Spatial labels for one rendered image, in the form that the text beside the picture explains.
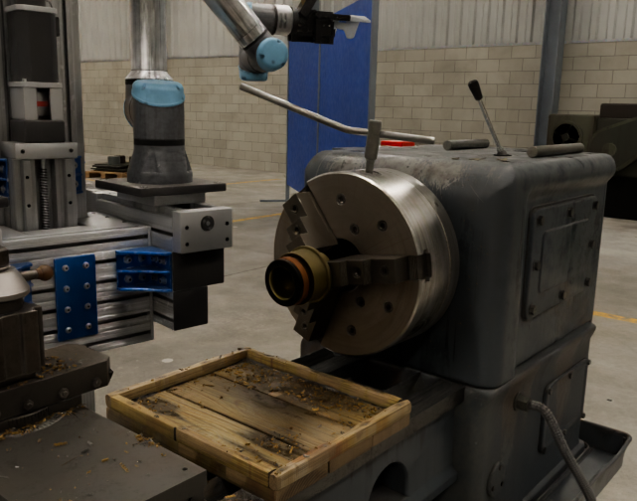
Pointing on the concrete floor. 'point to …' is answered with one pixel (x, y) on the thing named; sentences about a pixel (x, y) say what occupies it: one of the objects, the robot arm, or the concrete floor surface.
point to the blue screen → (330, 91)
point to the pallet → (117, 167)
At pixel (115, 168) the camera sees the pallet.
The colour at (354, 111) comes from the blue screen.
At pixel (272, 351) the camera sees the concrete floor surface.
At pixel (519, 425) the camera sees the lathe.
